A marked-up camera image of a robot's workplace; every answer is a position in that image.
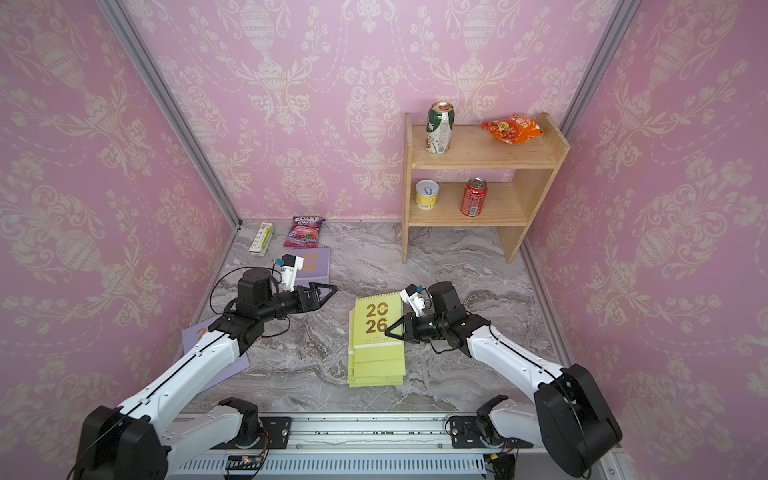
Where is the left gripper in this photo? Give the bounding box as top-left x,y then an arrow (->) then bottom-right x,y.
258,283 -> 338,324

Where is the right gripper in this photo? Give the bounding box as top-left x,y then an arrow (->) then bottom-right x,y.
386,314 -> 451,343

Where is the purple calendar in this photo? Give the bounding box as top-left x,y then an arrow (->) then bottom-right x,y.
181,317 -> 251,394
289,248 -> 331,287

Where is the green calendar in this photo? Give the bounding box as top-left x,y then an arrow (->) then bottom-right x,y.
350,292 -> 408,380
347,311 -> 405,387

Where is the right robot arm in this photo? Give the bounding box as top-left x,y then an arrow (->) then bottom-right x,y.
385,281 -> 623,478

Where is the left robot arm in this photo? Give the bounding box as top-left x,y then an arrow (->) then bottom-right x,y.
68,266 -> 338,479

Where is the purple candy bag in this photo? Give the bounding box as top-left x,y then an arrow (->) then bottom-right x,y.
283,216 -> 325,249

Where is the green white gum box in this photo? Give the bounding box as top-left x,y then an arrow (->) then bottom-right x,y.
248,222 -> 274,256

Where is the yellow tin can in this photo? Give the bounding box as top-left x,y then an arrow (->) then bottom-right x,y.
415,179 -> 440,210

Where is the red soda can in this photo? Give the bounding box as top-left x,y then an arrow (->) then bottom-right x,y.
461,177 -> 488,217

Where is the wooden shelf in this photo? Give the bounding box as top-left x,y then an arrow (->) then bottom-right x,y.
400,112 -> 571,265

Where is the small circuit board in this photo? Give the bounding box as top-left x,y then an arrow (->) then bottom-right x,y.
224,455 -> 263,473

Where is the green drink can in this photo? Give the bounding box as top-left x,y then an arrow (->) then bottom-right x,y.
426,101 -> 455,155

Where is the orange snack bag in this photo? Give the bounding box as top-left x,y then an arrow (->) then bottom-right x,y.
481,114 -> 543,145

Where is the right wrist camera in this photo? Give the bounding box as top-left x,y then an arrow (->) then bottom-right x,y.
400,284 -> 426,317

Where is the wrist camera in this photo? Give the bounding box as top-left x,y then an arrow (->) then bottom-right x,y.
400,284 -> 426,317
276,254 -> 304,291

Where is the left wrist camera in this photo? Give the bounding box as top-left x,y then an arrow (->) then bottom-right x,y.
276,254 -> 304,291

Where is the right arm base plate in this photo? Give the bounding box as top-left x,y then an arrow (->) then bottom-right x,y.
444,415 -> 533,450

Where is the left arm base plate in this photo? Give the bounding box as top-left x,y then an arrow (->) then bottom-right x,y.
233,416 -> 292,450

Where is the aluminium front rail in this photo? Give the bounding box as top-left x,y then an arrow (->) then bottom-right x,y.
165,412 -> 625,479

